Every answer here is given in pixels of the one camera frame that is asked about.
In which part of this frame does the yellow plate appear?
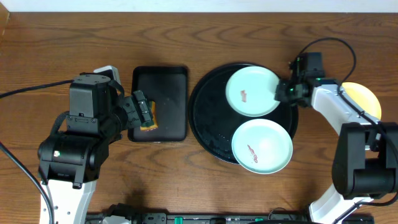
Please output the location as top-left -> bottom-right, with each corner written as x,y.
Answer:
342,82 -> 382,119

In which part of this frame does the light green plate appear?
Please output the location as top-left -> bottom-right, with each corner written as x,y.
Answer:
231,119 -> 293,174
225,66 -> 280,117

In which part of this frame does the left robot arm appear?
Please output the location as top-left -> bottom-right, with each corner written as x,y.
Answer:
38,65 -> 153,223

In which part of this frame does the light green front plate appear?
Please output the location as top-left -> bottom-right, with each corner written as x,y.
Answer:
231,119 -> 293,174

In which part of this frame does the black rectangular tray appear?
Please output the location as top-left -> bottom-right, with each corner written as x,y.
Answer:
128,66 -> 188,142

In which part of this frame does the black round tray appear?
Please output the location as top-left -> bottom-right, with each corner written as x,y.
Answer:
187,62 -> 299,165

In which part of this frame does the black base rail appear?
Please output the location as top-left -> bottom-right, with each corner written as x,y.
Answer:
85,203 -> 374,224

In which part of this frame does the orange green sponge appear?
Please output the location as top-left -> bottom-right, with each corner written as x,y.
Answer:
140,101 -> 159,131

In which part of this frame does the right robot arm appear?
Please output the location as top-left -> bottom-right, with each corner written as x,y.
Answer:
275,52 -> 397,223

